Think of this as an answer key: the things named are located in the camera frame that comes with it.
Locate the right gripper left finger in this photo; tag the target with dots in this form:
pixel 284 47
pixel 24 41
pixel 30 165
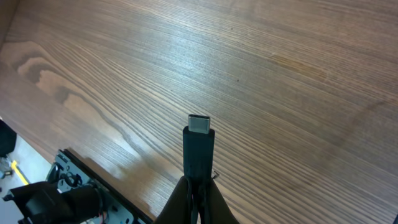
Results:
pixel 177 208

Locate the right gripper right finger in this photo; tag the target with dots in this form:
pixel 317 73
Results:
pixel 216 209

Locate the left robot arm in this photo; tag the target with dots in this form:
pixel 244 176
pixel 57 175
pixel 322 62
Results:
pixel 41 202

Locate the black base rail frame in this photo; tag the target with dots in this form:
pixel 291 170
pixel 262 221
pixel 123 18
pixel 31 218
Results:
pixel 72 175

